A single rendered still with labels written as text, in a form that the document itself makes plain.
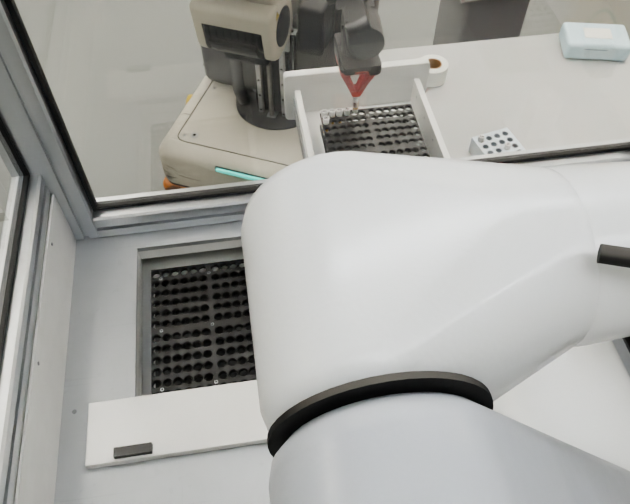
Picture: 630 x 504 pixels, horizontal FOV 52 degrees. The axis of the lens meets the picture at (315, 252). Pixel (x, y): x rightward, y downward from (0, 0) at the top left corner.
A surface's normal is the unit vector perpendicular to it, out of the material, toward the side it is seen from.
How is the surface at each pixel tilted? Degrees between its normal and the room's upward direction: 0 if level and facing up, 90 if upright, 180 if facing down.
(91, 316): 0
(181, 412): 0
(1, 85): 90
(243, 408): 0
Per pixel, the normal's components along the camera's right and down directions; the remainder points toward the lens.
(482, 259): 0.04, -0.36
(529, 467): 0.75, -0.48
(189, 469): 0.00, -0.60
